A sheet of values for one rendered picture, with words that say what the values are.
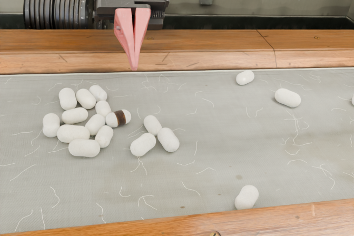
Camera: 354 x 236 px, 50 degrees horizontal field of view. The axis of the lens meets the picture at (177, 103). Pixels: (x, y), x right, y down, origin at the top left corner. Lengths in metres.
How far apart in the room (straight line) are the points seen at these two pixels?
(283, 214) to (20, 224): 0.24
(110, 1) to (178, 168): 0.24
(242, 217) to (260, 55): 0.36
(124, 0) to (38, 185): 0.26
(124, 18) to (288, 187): 0.29
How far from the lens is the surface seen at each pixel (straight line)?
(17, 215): 0.39
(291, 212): 0.38
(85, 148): 0.43
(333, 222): 0.39
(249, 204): 0.38
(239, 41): 0.68
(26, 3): 0.81
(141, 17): 0.52
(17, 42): 0.65
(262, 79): 0.62
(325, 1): 3.02
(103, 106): 0.49
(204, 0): 2.60
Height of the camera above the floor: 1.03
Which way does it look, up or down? 33 degrees down
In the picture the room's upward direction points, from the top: 6 degrees clockwise
